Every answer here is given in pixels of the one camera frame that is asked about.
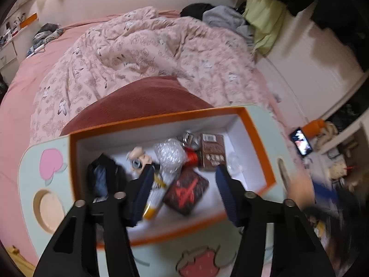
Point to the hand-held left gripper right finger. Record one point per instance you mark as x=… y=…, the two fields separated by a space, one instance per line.
x=227 y=196

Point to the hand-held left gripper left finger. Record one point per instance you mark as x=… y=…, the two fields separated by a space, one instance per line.
x=142 y=196

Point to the white yellow tube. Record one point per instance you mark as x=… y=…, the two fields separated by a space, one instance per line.
x=154 y=205

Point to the dark pouch with red print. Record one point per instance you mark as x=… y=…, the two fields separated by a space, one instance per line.
x=186 y=190

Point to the dark blue cloth bundle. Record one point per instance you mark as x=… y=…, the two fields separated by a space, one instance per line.
x=102 y=176

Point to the brown carton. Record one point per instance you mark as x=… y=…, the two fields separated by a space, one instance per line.
x=212 y=150

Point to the bubble wrap ball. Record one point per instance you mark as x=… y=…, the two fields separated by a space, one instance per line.
x=168 y=154

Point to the red spool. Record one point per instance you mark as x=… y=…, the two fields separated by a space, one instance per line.
x=192 y=157

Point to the orange cardboard box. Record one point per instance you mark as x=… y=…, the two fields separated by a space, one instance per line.
x=115 y=147

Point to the small silver metal item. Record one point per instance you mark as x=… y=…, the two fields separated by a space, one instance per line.
x=188 y=138

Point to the smartphone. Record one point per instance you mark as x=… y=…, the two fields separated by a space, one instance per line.
x=301 y=142

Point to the blue flat object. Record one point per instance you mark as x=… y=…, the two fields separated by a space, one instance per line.
x=324 y=192

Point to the red-brown pillow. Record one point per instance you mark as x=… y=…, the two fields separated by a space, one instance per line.
x=138 y=98

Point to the orange bag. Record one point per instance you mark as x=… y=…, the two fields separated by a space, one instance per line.
x=314 y=127

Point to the mint green lap table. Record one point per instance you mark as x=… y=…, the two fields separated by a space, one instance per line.
x=28 y=179

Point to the cream cloth bundle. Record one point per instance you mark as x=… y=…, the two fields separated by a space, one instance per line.
x=325 y=132

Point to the pink printed duvet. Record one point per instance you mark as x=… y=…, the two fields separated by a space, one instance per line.
x=129 y=54

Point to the white louvered cabinet door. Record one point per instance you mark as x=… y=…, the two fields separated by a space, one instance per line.
x=311 y=63

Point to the grey garment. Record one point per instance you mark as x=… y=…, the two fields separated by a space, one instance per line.
x=222 y=17

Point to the green pillow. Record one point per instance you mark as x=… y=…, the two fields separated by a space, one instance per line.
x=265 y=17

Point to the pile of patterned clothes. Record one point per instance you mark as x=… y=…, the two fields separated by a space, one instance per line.
x=47 y=33

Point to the black garment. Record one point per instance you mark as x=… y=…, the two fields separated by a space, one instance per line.
x=196 y=8

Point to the white bedside drawers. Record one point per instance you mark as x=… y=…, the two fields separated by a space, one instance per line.
x=7 y=54

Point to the orange flat box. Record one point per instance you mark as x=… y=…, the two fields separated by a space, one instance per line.
x=28 y=20

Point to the black hanging clothes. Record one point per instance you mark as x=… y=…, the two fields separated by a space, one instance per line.
x=331 y=0

